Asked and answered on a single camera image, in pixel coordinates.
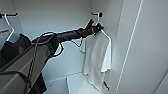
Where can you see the black wardrobe hook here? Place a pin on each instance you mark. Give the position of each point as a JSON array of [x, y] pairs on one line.
[[10, 14], [100, 14]]

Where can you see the white t-shirt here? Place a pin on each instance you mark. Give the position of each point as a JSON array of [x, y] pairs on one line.
[[96, 60]]

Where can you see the white wardrobe body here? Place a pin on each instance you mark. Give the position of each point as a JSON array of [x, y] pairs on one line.
[[50, 16]]

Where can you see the black garment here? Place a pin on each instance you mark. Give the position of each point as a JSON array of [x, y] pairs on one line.
[[11, 50]]

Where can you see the white label orange stripe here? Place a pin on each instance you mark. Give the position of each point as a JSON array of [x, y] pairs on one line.
[[3, 31]]

